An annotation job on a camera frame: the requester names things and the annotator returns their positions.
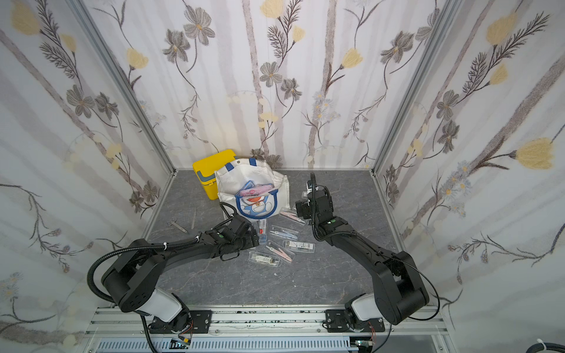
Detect clear case with red label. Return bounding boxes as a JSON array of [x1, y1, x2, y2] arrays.
[[258, 219, 268, 245]]

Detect white canvas cartoon tote bag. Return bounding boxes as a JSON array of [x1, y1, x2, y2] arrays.
[[215, 158, 290, 221]]

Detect clear long compass case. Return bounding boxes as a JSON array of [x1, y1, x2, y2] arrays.
[[283, 240, 315, 254]]

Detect pink compass set case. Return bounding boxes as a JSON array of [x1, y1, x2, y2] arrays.
[[238, 184, 275, 197]]

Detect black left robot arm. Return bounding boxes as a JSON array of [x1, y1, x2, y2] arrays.
[[86, 202, 260, 352]]

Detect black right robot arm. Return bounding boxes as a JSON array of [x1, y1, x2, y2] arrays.
[[296, 173, 430, 325]]

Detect right arm mounting base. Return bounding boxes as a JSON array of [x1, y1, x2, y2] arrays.
[[322, 309, 385, 333]]

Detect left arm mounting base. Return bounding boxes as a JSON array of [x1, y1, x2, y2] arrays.
[[148, 310, 213, 335]]

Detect clear case with pink compass centre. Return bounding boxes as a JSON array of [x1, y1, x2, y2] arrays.
[[266, 241, 295, 263]]

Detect clear case small lower centre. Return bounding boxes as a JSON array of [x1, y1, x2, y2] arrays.
[[248, 251, 281, 267]]

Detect yellow plastic lidded box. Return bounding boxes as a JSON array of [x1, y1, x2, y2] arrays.
[[193, 149, 235, 200]]

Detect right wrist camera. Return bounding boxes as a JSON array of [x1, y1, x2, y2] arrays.
[[302, 180, 318, 200]]

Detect metal scalpel handle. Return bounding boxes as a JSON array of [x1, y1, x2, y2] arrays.
[[191, 210, 197, 229]]

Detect aluminium front rail frame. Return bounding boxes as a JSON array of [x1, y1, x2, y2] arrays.
[[87, 304, 456, 353]]

